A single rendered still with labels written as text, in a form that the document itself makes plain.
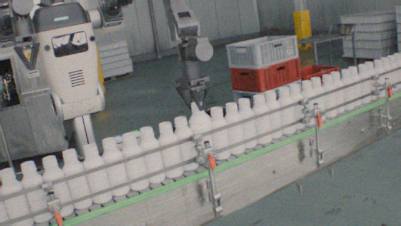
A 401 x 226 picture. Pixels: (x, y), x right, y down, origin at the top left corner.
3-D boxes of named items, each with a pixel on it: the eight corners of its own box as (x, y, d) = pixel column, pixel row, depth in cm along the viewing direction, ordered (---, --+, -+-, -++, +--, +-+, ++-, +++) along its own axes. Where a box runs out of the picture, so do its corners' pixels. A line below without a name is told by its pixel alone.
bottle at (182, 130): (189, 162, 128) (179, 114, 124) (203, 165, 124) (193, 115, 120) (176, 170, 124) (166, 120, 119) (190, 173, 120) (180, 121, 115)
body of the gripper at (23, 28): (16, 43, 101) (11, 16, 99) (13, 44, 110) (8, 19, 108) (39, 38, 104) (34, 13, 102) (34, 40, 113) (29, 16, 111)
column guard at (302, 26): (305, 50, 1075) (301, 11, 1048) (295, 50, 1109) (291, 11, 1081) (314, 48, 1093) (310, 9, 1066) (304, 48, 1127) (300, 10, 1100)
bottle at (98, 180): (109, 204, 106) (95, 149, 102) (89, 205, 107) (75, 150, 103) (115, 194, 112) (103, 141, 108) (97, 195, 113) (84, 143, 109)
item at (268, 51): (258, 69, 349) (255, 44, 344) (227, 67, 382) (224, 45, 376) (299, 57, 384) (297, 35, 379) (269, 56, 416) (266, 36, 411)
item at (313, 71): (306, 98, 403) (304, 77, 397) (278, 94, 437) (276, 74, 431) (340, 85, 434) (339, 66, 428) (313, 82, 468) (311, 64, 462)
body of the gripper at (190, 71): (192, 80, 126) (189, 57, 124) (210, 82, 117) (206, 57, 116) (175, 84, 123) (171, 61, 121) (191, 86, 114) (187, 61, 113)
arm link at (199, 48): (193, 19, 119) (167, 23, 115) (214, 16, 109) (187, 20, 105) (199, 58, 122) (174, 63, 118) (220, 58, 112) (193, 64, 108)
